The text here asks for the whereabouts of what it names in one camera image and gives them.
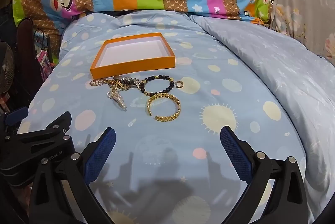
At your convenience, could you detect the pearl hair clip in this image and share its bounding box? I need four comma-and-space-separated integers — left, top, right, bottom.
107, 87, 127, 111

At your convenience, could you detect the gold watch band bracelet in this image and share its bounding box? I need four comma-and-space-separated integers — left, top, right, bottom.
101, 78, 130, 91

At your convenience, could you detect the pale blue quilt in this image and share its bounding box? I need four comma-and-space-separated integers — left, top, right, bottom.
188, 13, 335, 224

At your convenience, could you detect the electric fan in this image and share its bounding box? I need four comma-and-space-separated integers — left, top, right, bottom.
0, 42, 15, 94

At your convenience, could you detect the blue planet print blanket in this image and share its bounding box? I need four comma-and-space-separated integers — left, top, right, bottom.
18, 10, 314, 224

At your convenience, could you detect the black bead bracelet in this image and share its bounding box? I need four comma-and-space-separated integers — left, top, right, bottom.
138, 75, 175, 97

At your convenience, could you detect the orange cardboard box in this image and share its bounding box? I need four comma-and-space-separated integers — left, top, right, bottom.
90, 33, 176, 78

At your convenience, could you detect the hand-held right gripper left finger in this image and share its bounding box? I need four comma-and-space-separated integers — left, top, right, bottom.
29, 127, 117, 224

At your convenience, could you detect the gold cuff bangle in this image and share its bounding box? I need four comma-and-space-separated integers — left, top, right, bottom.
147, 92, 182, 122

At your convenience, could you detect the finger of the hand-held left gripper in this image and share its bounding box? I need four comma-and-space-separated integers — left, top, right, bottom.
3, 106, 29, 132
14, 111, 72, 142

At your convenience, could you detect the pink patterned bag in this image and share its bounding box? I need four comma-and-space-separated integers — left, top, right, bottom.
35, 50, 53, 81

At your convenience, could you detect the silver link bracelet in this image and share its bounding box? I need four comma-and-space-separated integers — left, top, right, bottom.
114, 76, 140, 88

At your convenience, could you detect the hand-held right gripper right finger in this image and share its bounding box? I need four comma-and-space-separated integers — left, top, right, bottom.
220, 125, 308, 224

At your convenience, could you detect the dark wooden furniture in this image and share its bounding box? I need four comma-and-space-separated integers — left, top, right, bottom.
14, 17, 53, 91

